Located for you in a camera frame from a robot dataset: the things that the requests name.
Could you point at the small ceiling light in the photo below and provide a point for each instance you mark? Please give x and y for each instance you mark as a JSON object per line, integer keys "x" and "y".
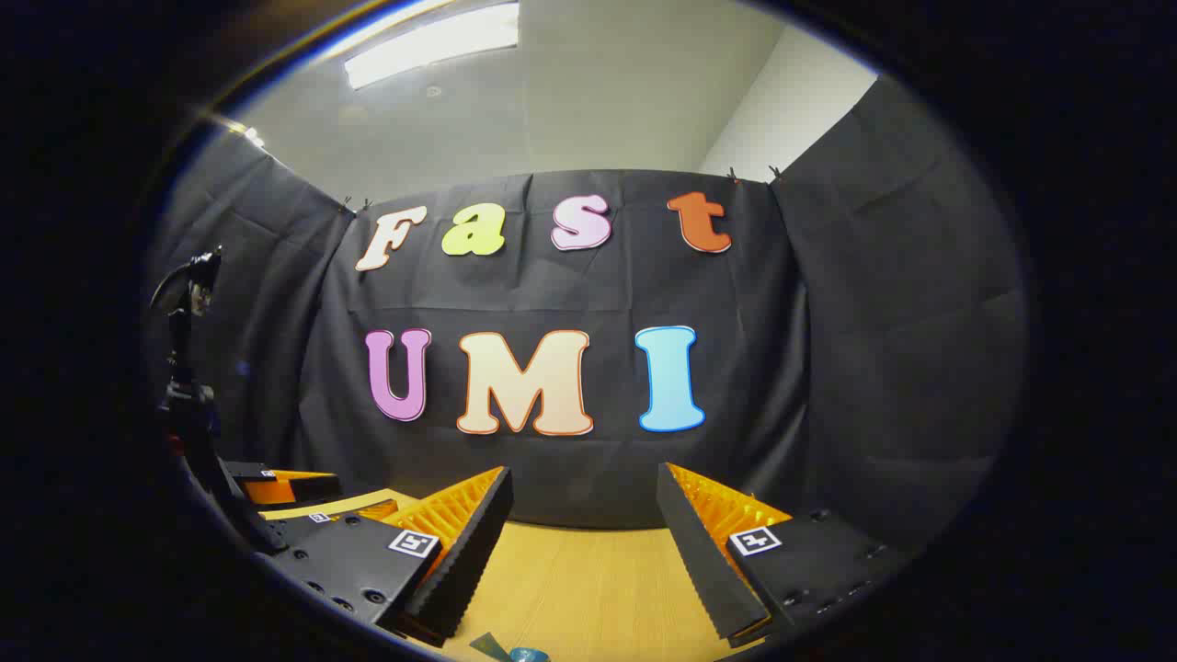
{"x": 254, "y": 137}

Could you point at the blue and grey tube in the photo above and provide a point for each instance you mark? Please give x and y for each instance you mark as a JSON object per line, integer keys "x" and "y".
{"x": 489, "y": 649}

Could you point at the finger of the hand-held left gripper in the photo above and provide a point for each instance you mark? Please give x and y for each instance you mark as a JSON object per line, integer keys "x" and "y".
{"x": 294, "y": 487}
{"x": 303, "y": 531}

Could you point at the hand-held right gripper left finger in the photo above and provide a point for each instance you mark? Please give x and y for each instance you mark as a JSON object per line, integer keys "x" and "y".
{"x": 464, "y": 561}

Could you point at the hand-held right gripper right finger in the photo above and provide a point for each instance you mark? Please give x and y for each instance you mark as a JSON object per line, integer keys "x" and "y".
{"x": 699, "y": 561}

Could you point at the long ceiling light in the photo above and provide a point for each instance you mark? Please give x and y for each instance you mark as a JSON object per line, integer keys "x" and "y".
{"x": 432, "y": 44}

